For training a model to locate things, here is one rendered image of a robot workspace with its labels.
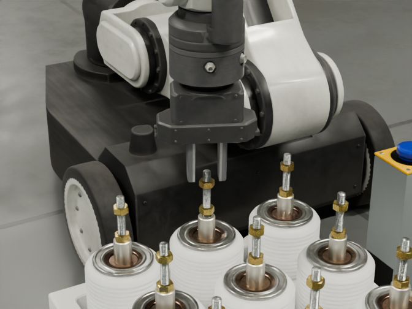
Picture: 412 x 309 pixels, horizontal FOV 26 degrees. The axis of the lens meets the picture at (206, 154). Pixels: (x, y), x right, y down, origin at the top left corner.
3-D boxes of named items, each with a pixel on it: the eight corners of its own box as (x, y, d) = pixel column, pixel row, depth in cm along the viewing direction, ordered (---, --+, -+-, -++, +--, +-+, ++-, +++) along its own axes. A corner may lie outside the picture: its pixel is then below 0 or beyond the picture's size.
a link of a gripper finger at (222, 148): (219, 184, 110) (220, 138, 107) (217, 171, 113) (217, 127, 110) (232, 183, 110) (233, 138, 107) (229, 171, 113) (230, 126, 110)
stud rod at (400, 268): (393, 296, 101) (399, 239, 97) (397, 292, 101) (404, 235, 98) (400, 300, 100) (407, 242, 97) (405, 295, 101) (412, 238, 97)
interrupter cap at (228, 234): (231, 256, 111) (231, 251, 111) (171, 250, 112) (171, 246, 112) (240, 225, 118) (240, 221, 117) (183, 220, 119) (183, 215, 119)
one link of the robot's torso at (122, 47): (97, 67, 179) (93, 3, 173) (185, 51, 188) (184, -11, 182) (140, 103, 163) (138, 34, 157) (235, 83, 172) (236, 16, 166)
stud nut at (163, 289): (165, 295, 98) (165, 289, 98) (153, 290, 99) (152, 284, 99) (176, 287, 99) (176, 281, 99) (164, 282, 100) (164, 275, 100)
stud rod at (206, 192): (204, 220, 115) (204, 168, 111) (211, 221, 114) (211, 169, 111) (201, 224, 114) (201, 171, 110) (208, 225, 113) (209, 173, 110)
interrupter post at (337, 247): (343, 252, 112) (344, 229, 110) (349, 262, 110) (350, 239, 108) (324, 254, 112) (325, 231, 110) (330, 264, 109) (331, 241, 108)
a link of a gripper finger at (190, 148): (193, 172, 112) (193, 128, 110) (195, 184, 110) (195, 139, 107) (180, 173, 112) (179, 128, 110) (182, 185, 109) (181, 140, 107)
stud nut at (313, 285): (306, 290, 92) (307, 283, 92) (305, 280, 94) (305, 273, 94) (325, 289, 92) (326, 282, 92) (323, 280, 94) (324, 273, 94)
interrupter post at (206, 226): (214, 243, 114) (214, 221, 112) (195, 241, 114) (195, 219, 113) (217, 233, 116) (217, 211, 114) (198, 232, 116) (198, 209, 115)
